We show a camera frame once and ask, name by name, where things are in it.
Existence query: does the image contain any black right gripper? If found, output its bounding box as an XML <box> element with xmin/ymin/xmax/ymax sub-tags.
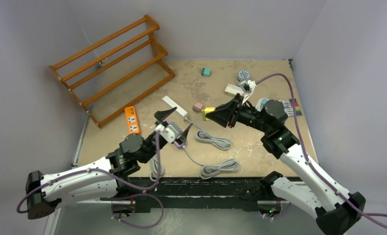
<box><xmin>206</xmin><ymin>94</ymin><xmax>271</xmax><ymax>133</ymax></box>

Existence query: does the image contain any yellow charger plug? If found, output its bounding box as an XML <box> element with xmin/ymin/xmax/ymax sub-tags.
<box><xmin>202</xmin><ymin>107</ymin><xmax>217</xmax><ymax>121</ymax></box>

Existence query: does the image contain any white power strip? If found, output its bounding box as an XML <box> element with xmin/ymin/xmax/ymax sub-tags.
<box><xmin>162</xmin><ymin>95</ymin><xmax>188</xmax><ymax>120</ymax></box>

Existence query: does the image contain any purple power strip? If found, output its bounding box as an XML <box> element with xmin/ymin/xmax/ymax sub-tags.
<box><xmin>173</xmin><ymin>139</ymin><xmax>186</xmax><ymax>149</ymax></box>

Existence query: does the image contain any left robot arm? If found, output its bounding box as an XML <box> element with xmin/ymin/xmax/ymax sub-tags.
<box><xmin>16</xmin><ymin>107</ymin><xmax>189</xmax><ymax>220</ymax></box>

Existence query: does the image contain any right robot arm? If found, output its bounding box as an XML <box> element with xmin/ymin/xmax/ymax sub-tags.
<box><xmin>206</xmin><ymin>95</ymin><xmax>365</xmax><ymax>235</ymax></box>

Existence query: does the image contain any pink charger plug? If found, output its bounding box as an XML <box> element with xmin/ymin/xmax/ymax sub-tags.
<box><xmin>192</xmin><ymin>102</ymin><xmax>205</xmax><ymax>113</ymax></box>

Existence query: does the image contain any teal charger plug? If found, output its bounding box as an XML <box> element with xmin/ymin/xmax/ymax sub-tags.
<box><xmin>201</xmin><ymin>68</ymin><xmax>211</xmax><ymax>77</ymax></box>

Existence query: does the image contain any small white green box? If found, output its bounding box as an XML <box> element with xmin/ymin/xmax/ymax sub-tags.
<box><xmin>224</xmin><ymin>84</ymin><xmax>244</xmax><ymax>97</ymax></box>

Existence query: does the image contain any orange power strip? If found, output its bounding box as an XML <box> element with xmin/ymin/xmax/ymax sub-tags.
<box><xmin>124</xmin><ymin>106</ymin><xmax>140</xmax><ymax>134</ymax></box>

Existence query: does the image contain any blue white oval toy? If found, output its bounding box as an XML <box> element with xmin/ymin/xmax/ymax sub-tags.
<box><xmin>255</xmin><ymin>98</ymin><xmax>269</xmax><ymax>111</ymax></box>

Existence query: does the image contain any round blue white jar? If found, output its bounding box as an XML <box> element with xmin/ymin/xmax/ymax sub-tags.
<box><xmin>236</xmin><ymin>70</ymin><xmax>250</xmax><ymax>83</ymax></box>

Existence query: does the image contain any coloured marker pen set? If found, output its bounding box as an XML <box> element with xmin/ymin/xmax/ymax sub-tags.
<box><xmin>280</xmin><ymin>98</ymin><xmax>302</xmax><ymax>117</ymax></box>

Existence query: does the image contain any wooden shoe rack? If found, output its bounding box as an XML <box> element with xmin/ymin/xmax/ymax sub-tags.
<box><xmin>48</xmin><ymin>14</ymin><xmax>176</xmax><ymax>128</ymax></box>

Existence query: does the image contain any grey white strip cable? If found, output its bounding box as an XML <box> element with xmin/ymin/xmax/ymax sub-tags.
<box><xmin>186</xmin><ymin>118</ymin><xmax>232</xmax><ymax>151</ymax></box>

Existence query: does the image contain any grey orange strip cable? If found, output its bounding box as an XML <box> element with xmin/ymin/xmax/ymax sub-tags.
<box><xmin>149</xmin><ymin>157</ymin><xmax>165</xmax><ymax>182</ymax></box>

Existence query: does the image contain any grey purple strip cable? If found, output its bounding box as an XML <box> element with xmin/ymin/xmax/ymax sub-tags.
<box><xmin>182</xmin><ymin>146</ymin><xmax>241</xmax><ymax>180</ymax></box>

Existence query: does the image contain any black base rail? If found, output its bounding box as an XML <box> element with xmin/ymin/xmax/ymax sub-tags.
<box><xmin>113</xmin><ymin>171</ymin><xmax>281</xmax><ymax>213</ymax></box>

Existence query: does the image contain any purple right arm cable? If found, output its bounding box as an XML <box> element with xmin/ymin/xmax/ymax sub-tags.
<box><xmin>256</xmin><ymin>72</ymin><xmax>387</xmax><ymax>234</ymax></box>

